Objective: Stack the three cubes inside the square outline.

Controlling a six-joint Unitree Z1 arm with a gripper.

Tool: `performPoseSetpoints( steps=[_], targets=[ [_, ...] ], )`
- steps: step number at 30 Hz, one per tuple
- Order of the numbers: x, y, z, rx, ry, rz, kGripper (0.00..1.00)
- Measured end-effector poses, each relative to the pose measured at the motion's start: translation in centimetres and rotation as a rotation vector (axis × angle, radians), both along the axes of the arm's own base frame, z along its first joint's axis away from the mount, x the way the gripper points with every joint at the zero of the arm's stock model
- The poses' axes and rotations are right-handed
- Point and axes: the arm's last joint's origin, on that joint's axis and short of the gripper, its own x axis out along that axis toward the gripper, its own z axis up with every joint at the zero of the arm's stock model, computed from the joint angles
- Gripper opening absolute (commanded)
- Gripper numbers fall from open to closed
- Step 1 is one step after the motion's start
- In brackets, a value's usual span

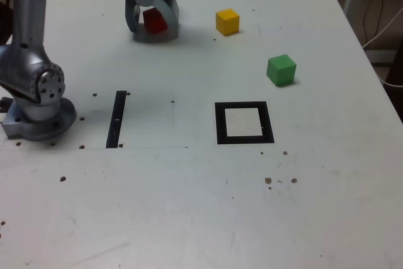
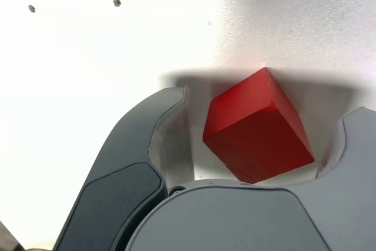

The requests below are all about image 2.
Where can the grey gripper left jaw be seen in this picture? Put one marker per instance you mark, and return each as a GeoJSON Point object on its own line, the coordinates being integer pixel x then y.
{"type": "Point", "coordinates": [117, 168]}

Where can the red cube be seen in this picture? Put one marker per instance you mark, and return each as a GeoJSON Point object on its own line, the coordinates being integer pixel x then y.
{"type": "Point", "coordinates": [252, 133]}

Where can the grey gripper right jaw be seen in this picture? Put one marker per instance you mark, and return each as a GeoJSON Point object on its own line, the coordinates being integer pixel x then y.
{"type": "Point", "coordinates": [249, 221]}

